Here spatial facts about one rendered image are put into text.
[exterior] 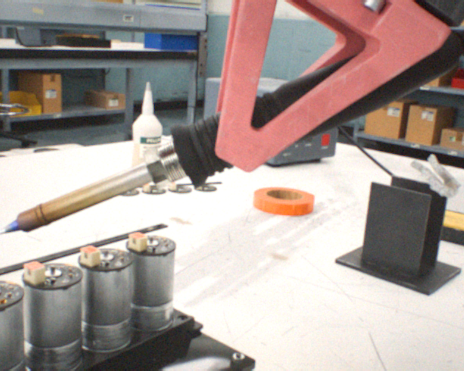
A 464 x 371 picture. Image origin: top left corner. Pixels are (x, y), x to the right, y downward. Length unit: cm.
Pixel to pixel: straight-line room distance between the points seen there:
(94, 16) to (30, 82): 208
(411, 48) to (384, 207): 26
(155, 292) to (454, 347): 18
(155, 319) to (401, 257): 21
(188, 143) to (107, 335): 11
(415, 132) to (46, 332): 454
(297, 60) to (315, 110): 562
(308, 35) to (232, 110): 556
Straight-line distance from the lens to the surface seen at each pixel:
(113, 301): 28
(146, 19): 323
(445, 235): 55
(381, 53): 19
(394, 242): 45
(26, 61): 292
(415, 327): 39
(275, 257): 46
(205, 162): 21
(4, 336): 25
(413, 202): 43
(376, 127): 488
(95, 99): 535
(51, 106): 497
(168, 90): 626
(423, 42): 19
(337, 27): 23
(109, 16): 309
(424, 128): 471
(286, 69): 590
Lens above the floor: 92
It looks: 15 degrees down
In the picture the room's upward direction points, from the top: 4 degrees clockwise
